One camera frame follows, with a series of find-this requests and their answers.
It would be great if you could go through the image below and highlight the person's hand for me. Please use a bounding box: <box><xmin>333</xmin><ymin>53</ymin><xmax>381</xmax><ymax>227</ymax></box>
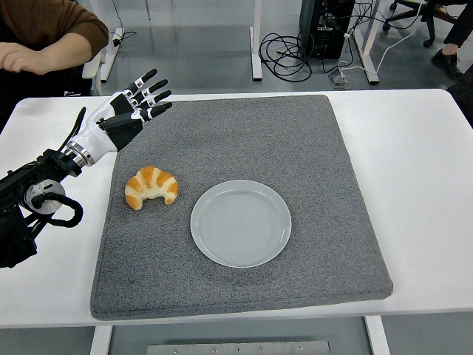
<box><xmin>0</xmin><ymin>42</ymin><xmax>34</xmax><ymax>73</ymax></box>

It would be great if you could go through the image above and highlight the grey floor socket box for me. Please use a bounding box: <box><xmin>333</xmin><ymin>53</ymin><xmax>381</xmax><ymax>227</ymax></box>
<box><xmin>328</xmin><ymin>68</ymin><xmax>352</xmax><ymax>89</ymax></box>

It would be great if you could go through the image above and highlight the black rounded object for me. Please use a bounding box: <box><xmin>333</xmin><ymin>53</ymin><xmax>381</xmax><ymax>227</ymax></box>
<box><xmin>445</xmin><ymin>73</ymin><xmax>473</xmax><ymax>129</ymax></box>

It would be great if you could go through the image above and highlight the white desk leg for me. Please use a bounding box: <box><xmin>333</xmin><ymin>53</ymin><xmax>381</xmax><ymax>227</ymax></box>
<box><xmin>353</xmin><ymin>0</ymin><xmax>381</xmax><ymax>85</ymax></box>
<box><xmin>98</xmin><ymin>0</ymin><xmax>126</xmax><ymax>84</ymax></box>
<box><xmin>249</xmin><ymin>0</ymin><xmax>264</xmax><ymax>81</ymax></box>

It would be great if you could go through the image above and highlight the white cable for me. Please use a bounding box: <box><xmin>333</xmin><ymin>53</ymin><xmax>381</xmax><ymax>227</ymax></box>
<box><xmin>336</xmin><ymin>0</ymin><xmax>426</xmax><ymax>81</ymax></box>

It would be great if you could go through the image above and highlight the coiled black cable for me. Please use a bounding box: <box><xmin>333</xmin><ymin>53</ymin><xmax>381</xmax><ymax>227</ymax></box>
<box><xmin>258</xmin><ymin>31</ymin><xmax>313</xmax><ymax>83</ymax></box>

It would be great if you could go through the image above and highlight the round grey plate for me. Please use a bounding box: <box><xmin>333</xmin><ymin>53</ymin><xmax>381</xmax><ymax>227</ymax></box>
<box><xmin>190</xmin><ymin>179</ymin><xmax>293</xmax><ymax>268</ymax></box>

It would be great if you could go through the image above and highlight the croissant bread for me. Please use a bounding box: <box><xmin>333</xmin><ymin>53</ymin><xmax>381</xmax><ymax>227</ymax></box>
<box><xmin>124</xmin><ymin>166</ymin><xmax>180</xmax><ymax>211</ymax></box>

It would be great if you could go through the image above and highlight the grey metal plate with screws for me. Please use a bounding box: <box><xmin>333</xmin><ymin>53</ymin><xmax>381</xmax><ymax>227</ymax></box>
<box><xmin>146</xmin><ymin>340</ymin><xmax>332</xmax><ymax>355</ymax></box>

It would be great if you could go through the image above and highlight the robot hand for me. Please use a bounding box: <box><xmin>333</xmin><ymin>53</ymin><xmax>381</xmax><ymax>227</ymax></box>
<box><xmin>69</xmin><ymin>68</ymin><xmax>174</xmax><ymax>160</ymax></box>

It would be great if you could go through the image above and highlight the thin black cable with plug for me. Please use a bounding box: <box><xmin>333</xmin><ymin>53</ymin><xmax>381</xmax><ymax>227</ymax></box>
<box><xmin>110</xmin><ymin>0</ymin><xmax>137</xmax><ymax>47</ymax></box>

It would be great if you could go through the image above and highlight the white table leg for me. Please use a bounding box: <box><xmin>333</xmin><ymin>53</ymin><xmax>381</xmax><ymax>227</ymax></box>
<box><xmin>364</xmin><ymin>316</ymin><xmax>391</xmax><ymax>355</ymax></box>
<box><xmin>89</xmin><ymin>325</ymin><xmax>113</xmax><ymax>355</ymax></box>

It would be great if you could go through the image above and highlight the black office chair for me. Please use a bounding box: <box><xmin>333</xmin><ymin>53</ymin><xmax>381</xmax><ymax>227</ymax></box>
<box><xmin>382</xmin><ymin>0</ymin><xmax>457</xmax><ymax>48</ymax></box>

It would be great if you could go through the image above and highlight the grey fabric mat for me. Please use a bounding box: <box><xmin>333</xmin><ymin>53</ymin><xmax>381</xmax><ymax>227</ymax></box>
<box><xmin>90</xmin><ymin>94</ymin><xmax>393</xmax><ymax>321</ymax></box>

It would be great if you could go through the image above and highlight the white chair armrest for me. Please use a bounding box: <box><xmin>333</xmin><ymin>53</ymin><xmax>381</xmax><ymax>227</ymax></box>
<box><xmin>81</xmin><ymin>50</ymin><xmax>108</xmax><ymax>96</ymax></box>

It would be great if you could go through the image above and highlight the person with black shoe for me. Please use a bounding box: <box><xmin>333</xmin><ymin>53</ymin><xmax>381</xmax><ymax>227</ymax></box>
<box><xmin>431</xmin><ymin>0</ymin><xmax>473</xmax><ymax>81</ymax></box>

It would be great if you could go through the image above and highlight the black computer tower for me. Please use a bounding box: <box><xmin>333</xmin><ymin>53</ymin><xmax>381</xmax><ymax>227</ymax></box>
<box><xmin>299</xmin><ymin>0</ymin><xmax>355</xmax><ymax>60</ymax></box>

